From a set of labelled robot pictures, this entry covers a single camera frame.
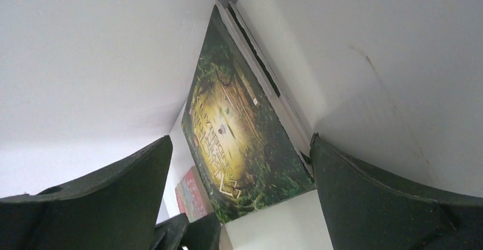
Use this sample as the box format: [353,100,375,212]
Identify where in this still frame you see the green yellow book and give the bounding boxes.
[181,3,315,224]

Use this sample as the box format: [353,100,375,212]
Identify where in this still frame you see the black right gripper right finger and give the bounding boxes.
[310,134,482,249]

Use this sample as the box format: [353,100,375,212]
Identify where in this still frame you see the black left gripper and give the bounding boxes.
[150,213,222,250]

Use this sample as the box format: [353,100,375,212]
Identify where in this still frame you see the red comic book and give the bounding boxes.
[175,166,214,222]

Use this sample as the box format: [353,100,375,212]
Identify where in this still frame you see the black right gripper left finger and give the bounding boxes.
[1,136,173,249]

